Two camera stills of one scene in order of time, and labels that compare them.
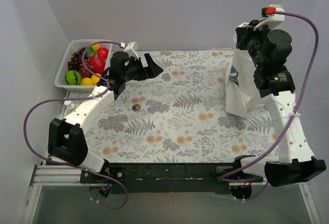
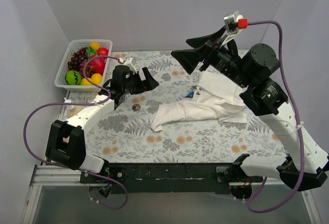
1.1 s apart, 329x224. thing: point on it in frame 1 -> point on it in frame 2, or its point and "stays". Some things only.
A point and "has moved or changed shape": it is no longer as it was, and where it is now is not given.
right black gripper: [243, 37] -> [209, 52]
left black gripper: [145, 68] -> [139, 83]
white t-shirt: [242, 95] has moved or changed shape
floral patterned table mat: [179, 115] stays
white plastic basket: [74, 45] stays
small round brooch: [135, 107] stays
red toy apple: [103, 52] stays
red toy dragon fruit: [97, 63] stays
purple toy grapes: [76, 63] stays
